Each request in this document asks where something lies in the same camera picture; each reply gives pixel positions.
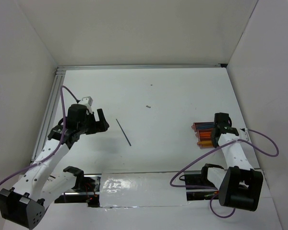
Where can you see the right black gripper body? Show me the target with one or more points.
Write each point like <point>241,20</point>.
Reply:
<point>214,142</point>

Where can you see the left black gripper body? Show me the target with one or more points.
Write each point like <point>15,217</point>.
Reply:
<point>89,126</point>

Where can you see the blue spoon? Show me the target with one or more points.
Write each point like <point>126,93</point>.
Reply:
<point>204,125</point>

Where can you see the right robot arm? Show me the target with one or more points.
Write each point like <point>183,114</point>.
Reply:
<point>240,185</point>

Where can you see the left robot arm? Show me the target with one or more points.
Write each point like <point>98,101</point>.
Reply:
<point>28,200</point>

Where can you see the pink top container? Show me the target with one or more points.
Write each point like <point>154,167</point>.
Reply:
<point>194,126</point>

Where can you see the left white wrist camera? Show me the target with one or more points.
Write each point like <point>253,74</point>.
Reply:
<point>87,101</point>

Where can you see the aluminium frame rail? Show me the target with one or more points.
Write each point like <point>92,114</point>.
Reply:
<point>161,66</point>

